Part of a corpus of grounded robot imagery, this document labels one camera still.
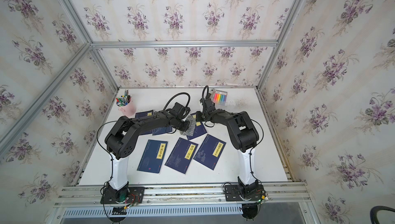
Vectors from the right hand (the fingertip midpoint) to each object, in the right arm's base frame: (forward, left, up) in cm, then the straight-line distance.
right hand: (200, 117), depth 103 cm
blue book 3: (+1, +39, +1) cm, 40 cm away
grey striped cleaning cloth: (-12, +6, +3) cm, 14 cm away
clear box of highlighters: (+18, -14, 0) cm, 23 cm away
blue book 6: (-24, -6, +1) cm, 25 cm away
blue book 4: (-28, +26, +1) cm, 38 cm away
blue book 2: (-13, +22, +5) cm, 26 cm away
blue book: (-9, 0, 0) cm, 9 cm away
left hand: (-9, +8, 0) cm, 12 cm away
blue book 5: (-26, +10, 0) cm, 28 cm away
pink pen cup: (0, +47, +11) cm, 48 cm away
